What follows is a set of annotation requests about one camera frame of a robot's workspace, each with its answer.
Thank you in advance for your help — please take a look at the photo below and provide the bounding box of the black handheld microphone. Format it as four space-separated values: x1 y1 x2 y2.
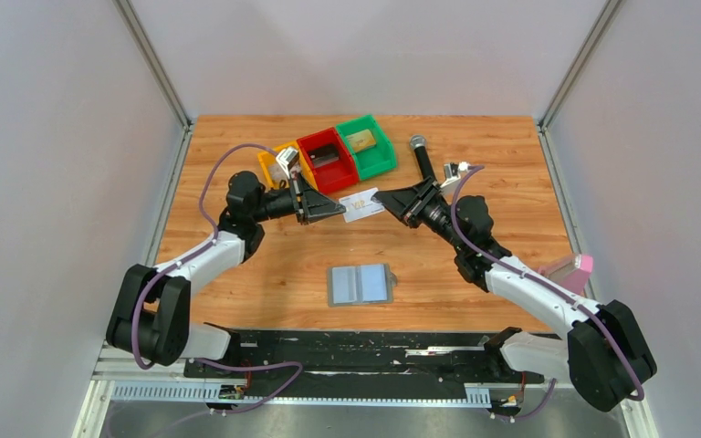
409 134 436 179

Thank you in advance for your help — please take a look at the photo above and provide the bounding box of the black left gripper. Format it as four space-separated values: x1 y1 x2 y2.
251 172 345 226

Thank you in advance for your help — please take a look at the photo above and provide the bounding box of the yellow plastic bin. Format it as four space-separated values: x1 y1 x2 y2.
257 141 316 189

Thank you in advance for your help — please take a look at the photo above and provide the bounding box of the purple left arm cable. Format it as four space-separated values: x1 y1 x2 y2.
131 142 279 371

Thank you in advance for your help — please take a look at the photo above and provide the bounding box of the gold card in green bin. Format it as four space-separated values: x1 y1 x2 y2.
346 130 377 152

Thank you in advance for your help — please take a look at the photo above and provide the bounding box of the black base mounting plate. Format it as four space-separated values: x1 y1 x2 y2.
183 329 544 401

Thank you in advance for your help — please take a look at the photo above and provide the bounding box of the black card in red bin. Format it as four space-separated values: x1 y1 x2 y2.
308 143 340 169

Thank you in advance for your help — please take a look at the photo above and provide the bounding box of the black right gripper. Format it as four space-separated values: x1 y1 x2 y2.
373 178 466 254

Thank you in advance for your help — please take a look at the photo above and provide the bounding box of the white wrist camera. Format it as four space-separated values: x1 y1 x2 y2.
440 162 470 198
276 146 301 179

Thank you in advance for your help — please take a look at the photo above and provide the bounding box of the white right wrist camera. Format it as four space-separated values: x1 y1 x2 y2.
440 162 470 198

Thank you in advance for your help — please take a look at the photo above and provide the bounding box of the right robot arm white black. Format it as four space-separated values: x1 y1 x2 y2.
372 178 658 412

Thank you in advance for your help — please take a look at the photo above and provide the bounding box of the green plastic bin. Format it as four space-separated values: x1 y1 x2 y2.
335 114 398 181

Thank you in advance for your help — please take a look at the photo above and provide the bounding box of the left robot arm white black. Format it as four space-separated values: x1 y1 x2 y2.
105 171 346 377

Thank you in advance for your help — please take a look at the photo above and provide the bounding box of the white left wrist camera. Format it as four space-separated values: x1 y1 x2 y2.
276 146 301 179

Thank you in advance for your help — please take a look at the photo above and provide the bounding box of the red plastic bin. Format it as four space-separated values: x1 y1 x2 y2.
297 128 360 194

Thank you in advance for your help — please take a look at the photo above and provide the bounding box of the right aluminium frame post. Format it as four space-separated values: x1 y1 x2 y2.
537 0 625 252

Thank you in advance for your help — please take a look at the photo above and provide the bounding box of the silver card in yellow bin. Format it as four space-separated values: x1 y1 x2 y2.
267 163 289 188

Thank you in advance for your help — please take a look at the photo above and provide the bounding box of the left aluminium frame post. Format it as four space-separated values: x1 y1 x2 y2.
113 0 194 213

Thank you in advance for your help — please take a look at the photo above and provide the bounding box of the pink card stand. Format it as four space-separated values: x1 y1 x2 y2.
538 254 594 296

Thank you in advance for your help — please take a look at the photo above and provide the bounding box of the aluminium frame post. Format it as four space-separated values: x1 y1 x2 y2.
113 0 194 213
537 0 625 252

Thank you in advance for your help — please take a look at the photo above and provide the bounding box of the grey card holder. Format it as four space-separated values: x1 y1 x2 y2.
327 264 398 308

